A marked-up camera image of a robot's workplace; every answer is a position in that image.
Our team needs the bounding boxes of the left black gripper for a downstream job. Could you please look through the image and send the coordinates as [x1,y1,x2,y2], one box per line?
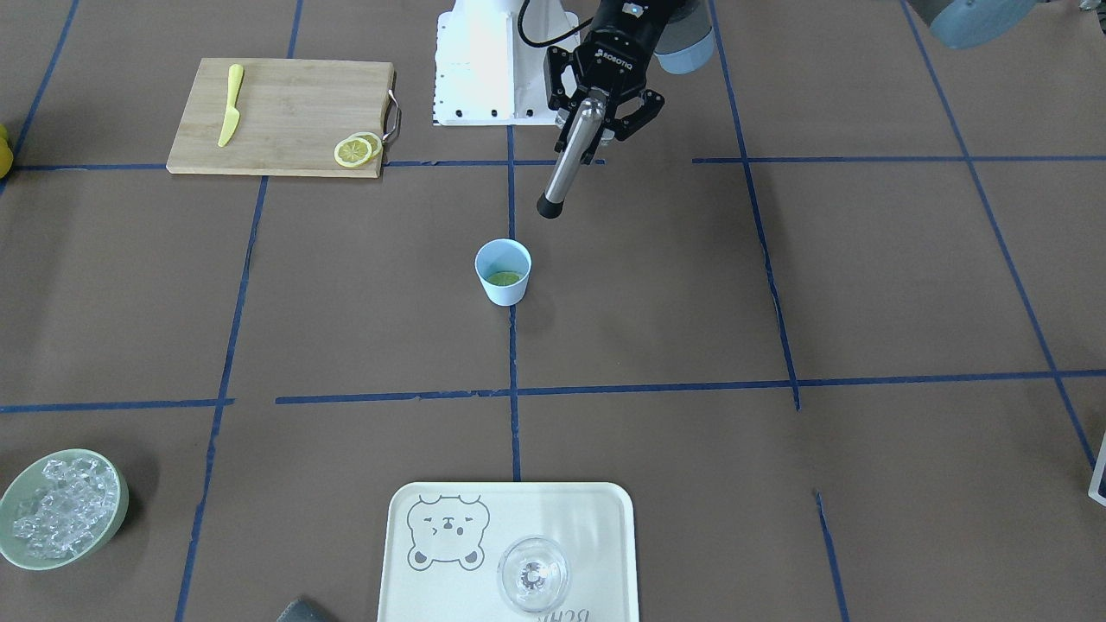
[543,1,675,142]

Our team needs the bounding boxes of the steel muddler black tip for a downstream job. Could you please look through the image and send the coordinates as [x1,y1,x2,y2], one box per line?
[538,99,607,219]

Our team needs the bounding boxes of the lemon slice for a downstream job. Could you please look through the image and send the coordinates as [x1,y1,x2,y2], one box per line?
[333,138,371,168]
[486,270,523,288]
[348,131,384,159]

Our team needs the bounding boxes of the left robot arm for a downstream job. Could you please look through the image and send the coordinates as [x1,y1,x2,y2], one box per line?
[541,1,1034,153]

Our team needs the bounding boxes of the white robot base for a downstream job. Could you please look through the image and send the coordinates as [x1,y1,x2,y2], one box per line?
[432,1,583,127]

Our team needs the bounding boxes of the light blue cup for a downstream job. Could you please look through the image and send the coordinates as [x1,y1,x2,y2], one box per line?
[474,238,533,307]

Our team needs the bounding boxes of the yellow lemon at edge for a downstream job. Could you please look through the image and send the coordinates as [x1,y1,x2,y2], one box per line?
[0,124,15,180]

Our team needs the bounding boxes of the bamboo cutting board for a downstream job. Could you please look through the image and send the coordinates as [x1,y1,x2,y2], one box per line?
[166,58,397,180]

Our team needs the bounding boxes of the yellow plastic knife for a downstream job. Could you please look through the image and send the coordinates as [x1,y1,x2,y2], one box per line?
[217,63,246,147]

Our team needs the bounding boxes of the cream bear tray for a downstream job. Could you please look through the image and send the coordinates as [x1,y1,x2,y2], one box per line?
[377,483,640,621]

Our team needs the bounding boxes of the clear wine glass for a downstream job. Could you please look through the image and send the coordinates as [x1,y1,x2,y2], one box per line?
[498,535,570,615]

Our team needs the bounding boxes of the green bowl of ice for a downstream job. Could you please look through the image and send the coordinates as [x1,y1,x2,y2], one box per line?
[1,448,131,571]

